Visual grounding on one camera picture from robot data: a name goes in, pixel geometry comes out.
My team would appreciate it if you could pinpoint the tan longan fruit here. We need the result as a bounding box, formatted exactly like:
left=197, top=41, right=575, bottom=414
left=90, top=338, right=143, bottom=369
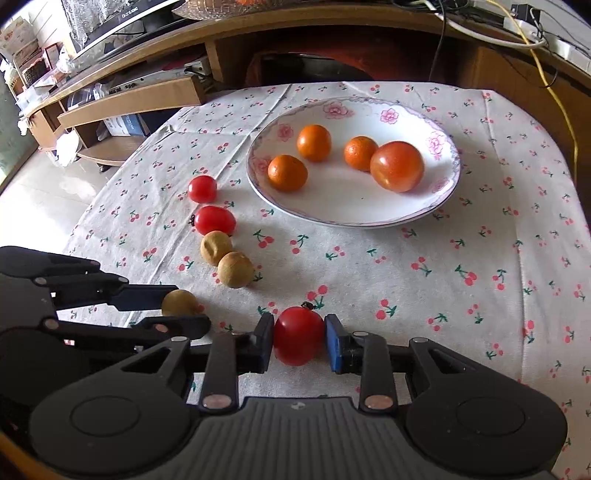
left=161, top=289, right=204, bottom=316
left=217, top=252, right=254, bottom=289
left=199, top=230, right=233, bottom=267

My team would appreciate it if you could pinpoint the red cherry tomato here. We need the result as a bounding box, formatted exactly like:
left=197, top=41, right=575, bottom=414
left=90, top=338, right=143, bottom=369
left=191, top=205, right=236, bottom=236
left=273, top=303, right=325, bottom=366
left=187, top=175, right=217, bottom=203

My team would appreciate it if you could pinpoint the small mandarin orange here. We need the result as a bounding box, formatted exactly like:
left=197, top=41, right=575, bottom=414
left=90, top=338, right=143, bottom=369
left=344, top=136, right=379, bottom=172
left=266, top=155, right=308, bottom=193

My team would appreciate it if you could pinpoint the large red tomato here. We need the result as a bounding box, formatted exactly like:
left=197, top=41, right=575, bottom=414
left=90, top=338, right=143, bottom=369
left=370, top=141, right=425, bottom=193

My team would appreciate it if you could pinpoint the oval orange kumquat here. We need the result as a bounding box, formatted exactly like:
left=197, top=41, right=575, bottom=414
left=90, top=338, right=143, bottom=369
left=297, top=124, right=332, bottom=163

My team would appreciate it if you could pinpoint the white floral porcelain bowl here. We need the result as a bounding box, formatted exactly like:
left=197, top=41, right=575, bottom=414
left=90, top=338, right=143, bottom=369
left=246, top=97, right=461, bottom=229

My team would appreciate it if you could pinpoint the cherry print tablecloth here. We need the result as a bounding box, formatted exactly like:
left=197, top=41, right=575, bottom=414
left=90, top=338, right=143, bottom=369
left=67, top=82, right=590, bottom=479

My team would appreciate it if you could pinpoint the wooden TV cabinet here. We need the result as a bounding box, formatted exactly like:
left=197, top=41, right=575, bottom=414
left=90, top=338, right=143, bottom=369
left=30, top=4, right=590, bottom=190

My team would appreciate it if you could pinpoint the white lace cloth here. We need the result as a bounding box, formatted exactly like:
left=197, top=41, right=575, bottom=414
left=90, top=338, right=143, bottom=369
left=61, top=0, right=128, bottom=47

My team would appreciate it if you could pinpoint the television screen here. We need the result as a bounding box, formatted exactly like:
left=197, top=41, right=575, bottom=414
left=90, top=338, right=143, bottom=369
left=72, top=1, right=183, bottom=57

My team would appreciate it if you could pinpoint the glass fruit dish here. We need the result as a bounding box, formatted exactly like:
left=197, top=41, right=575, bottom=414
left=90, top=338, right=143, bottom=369
left=172, top=0, right=293, bottom=20

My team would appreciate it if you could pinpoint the white power strip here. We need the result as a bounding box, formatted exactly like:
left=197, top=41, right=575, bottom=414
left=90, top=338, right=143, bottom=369
left=504, top=11, right=590, bottom=74

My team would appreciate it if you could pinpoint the yellow cable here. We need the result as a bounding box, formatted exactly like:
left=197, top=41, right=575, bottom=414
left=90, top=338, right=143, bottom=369
left=484, top=0, right=581, bottom=186

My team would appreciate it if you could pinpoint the white thick cable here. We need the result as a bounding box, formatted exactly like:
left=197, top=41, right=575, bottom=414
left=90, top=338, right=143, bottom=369
left=434, top=11, right=548, bottom=51

